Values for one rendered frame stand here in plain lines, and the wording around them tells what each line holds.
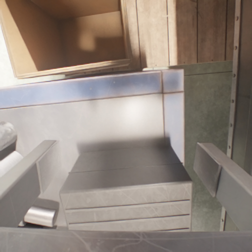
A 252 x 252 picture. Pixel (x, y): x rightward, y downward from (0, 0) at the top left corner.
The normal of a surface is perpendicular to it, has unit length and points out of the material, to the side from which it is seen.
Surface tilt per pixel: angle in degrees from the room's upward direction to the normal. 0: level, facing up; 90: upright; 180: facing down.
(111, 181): 90
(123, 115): 0
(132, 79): 0
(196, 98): 0
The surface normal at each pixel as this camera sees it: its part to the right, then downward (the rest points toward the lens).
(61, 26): 0.00, 0.29
